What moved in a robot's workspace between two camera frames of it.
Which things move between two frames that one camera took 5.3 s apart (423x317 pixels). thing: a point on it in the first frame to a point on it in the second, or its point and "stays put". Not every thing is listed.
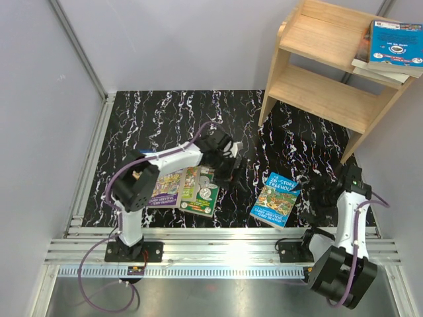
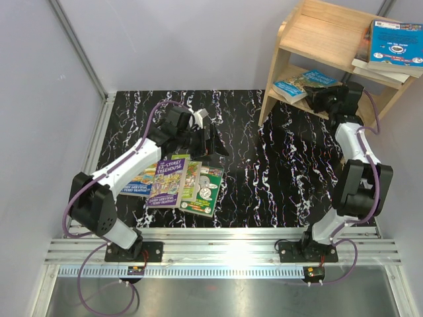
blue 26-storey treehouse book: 275,201 to 293,89
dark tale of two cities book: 360,64 stays put
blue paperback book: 396,47 stays put
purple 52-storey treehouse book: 166,192 stays put
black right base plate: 295,251 stays put
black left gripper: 232,175 to 208,148
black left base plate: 154,251 stays put
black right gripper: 320,214 to 317,94
